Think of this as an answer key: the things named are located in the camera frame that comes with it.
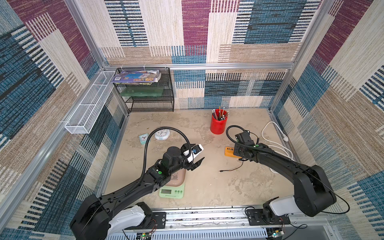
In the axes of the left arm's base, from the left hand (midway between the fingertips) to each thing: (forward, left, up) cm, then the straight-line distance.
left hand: (198, 150), depth 77 cm
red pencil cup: (+25, -14, -13) cm, 32 cm away
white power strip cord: (-16, -27, +12) cm, 33 cm away
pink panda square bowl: (-8, +11, -16) cm, 21 cm away
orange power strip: (+9, -20, -17) cm, 28 cm away
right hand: (+6, -26, -13) cm, 30 cm away
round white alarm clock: (+21, +23, -15) cm, 35 cm away
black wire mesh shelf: (+51, +29, -7) cm, 60 cm away
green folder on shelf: (+38, +34, +8) cm, 52 cm away
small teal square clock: (+20, +36, -16) cm, 44 cm away
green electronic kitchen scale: (-15, +14, -18) cm, 27 cm away
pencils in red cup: (+30, -15, -7) cm, 35 cm away
